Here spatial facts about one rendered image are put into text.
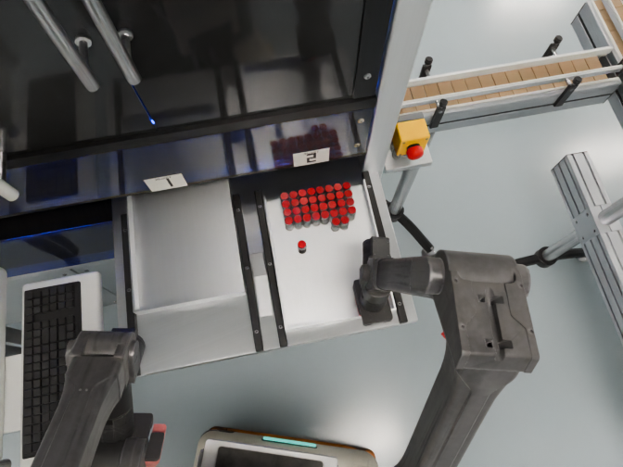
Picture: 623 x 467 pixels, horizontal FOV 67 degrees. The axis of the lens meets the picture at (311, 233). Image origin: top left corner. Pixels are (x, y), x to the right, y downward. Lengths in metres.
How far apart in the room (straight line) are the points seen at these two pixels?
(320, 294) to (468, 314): 0.70
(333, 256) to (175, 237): 0.40
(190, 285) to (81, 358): 0.56
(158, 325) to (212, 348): 0.14
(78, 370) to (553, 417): 1.87
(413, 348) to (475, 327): 1.58
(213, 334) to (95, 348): 0.51
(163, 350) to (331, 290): 0.42
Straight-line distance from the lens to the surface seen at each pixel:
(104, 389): 0.64
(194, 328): 1.17
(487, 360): 0.48
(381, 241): 0.97
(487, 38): 2.86
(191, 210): 1.26
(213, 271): 1.19
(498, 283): 0.52
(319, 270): 1.17
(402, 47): 0.89
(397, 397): 2.03
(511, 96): 1.43
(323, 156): 1.13
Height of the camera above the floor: 2.00
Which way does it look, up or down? 70 degrees down
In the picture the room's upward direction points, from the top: 1 degrees counter-clockwise
